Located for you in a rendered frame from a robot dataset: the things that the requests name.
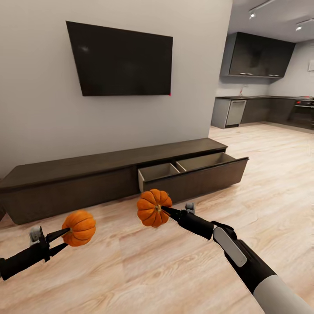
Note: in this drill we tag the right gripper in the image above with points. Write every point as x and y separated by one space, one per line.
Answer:
186 220

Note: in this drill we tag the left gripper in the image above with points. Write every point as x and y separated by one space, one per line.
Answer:
41 250

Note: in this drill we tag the oven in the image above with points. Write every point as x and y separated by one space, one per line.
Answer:
302 111

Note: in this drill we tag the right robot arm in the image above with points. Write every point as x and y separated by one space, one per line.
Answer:
272 294

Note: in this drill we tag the pumpkin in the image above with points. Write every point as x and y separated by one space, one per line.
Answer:
149 207
82 228

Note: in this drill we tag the wall mounted tv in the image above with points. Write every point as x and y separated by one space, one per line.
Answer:
114 62

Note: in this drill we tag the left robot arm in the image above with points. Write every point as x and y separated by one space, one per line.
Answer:
38 250

